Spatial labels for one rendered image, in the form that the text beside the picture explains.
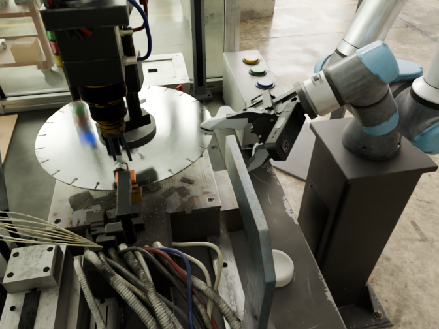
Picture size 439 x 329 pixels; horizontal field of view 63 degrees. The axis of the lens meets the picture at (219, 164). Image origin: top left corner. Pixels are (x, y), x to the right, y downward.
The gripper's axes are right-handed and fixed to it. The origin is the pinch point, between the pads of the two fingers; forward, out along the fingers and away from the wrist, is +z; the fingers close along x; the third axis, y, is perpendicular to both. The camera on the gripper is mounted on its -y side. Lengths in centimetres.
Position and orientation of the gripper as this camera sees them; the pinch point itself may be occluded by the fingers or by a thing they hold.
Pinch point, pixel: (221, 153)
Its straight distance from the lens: 73.0
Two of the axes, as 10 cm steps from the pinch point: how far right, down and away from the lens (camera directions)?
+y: -0.1, -6.6, 7.5
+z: -8.3, 4.2, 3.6
